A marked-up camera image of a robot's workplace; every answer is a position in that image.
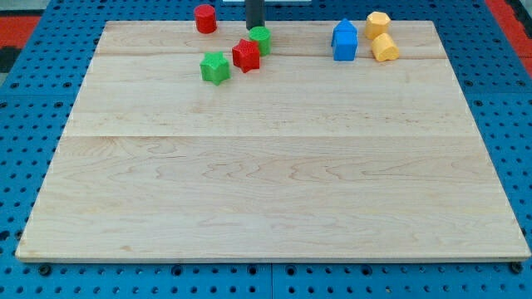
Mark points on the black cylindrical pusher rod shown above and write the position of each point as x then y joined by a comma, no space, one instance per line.
254,13

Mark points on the red cylinder block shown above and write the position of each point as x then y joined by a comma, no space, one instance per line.
205,18

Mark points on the light wooden board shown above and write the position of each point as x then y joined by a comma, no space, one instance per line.
306,159

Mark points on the green cylinder block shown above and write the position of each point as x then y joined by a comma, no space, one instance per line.
261,35

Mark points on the red star block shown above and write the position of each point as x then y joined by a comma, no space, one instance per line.
246,55

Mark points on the green star block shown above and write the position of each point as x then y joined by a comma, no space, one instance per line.
214,67

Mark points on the blue house-shaped block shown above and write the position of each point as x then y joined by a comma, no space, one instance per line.
344,25

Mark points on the blue cube block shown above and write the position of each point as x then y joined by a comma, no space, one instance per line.
344,46

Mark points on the yellow hexagon block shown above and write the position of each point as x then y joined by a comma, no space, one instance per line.
376,23

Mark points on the yellow half-round block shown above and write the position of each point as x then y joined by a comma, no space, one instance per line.
384,48

